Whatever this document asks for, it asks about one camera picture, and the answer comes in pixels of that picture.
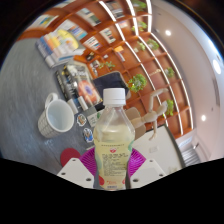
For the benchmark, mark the white curtain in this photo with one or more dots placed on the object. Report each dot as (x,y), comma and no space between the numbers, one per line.
(193,156)

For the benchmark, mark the flat round red coaster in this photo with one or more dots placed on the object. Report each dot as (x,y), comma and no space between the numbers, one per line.
(68,156)

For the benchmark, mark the clear bottle with yellow drink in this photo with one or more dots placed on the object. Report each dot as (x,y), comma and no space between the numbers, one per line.
(114,140)

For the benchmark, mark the wooden shelf unit with contents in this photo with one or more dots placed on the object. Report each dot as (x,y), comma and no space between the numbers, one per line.
(140,50)

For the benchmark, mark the white wall socket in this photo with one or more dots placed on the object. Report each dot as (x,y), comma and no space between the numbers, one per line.
(153,149)

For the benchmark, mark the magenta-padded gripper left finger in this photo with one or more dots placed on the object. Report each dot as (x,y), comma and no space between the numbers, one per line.
(75,171)

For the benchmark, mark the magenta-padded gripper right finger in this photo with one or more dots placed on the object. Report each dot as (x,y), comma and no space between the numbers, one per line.
(148,171)

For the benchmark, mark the dark book stack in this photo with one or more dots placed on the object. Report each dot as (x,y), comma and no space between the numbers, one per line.
(78,83)

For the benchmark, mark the wooden artist mannequin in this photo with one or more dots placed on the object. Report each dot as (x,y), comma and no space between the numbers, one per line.
(150,116)

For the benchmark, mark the small colourful sticker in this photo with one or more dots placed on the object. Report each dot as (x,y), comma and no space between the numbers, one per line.
(81,120)
(88,135)

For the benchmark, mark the dark blue chair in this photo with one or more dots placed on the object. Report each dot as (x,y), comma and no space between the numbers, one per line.
(111,85)

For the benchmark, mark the white mug with triangle pattern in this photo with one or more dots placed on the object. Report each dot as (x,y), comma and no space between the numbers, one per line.
(55,118)

